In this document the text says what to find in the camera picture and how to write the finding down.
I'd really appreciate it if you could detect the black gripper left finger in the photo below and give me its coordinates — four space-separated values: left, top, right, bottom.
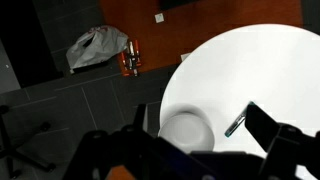
63 103 218 180

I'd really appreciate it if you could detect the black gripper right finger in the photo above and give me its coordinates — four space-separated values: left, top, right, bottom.
244 103 320 180

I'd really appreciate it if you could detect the teal and grey marker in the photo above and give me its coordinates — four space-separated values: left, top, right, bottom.
224 100 256 139

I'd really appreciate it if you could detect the white round bowl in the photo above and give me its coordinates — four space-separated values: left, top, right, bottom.
157 111 215 154

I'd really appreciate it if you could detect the small white paper piece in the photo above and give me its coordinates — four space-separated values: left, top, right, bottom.
180 52 192 63

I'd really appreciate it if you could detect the white plastic bag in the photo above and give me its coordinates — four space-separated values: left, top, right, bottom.
65 25 129 71

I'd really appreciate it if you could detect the black office chair base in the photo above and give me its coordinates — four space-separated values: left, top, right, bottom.
0 104 57 179

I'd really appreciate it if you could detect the dark cabinet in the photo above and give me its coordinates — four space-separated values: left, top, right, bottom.
0 0 65 89

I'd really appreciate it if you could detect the white wall socket plate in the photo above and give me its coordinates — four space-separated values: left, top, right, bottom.
154 12 165 24

